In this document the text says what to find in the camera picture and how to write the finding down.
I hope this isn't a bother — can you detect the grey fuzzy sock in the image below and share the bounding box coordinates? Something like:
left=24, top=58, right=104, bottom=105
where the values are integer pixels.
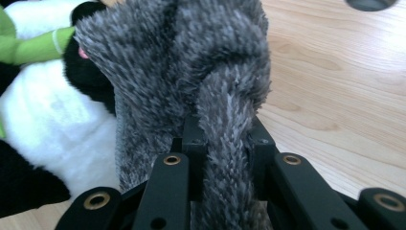
left=74, top=0, right=273, bottom=230

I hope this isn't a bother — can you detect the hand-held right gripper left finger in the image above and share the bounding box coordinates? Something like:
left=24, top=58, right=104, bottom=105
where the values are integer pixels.
left=171, top=115, right=209, bottom=203

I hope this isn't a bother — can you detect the black and white panda plush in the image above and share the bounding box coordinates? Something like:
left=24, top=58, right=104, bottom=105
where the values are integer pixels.
left=0, top=0, right=122, bottom=219

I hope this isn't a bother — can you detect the round table cable hole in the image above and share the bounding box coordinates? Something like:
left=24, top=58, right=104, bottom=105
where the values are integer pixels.
left=344, top=0, right=398, bottom=12

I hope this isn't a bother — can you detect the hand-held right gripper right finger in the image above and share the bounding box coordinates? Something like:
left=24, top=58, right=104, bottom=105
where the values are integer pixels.
left=246, top=115, right=280, bottom=201

